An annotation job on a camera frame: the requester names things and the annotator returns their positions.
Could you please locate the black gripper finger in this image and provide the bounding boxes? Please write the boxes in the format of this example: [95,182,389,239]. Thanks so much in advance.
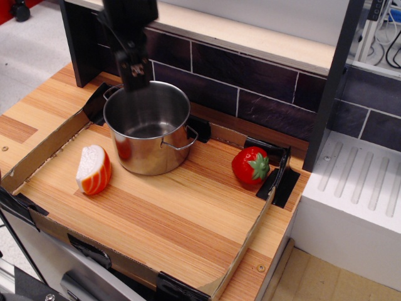
[117,55,150,92]

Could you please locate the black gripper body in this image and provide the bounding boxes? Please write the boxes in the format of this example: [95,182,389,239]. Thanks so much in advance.
[106,27,148,68]

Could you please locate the stainless steel pot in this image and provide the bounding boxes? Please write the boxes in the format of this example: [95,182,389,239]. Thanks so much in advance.
[103,81,199,176]

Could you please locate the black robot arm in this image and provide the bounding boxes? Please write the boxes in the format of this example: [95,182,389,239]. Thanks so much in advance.
[98,0,159,93]

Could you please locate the cardboard fence with black tape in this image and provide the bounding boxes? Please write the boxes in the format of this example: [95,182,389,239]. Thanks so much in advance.
[1,79,305,300]

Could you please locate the orange white toy sushi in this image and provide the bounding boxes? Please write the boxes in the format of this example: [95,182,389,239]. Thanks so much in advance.
[76,145,112,195]

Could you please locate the red toy strawberry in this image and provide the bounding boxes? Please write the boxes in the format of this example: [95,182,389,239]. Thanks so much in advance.
[232,146,270,184]

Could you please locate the wooden shelf with dark posts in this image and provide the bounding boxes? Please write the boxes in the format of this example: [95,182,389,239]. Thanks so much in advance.
[59,0,366,172]

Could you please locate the white toy sink drainboard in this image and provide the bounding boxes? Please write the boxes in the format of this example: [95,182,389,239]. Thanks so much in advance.
[291,132,400,290]

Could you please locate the cables in background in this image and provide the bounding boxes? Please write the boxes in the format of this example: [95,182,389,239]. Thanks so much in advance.
[368,0,401,68]

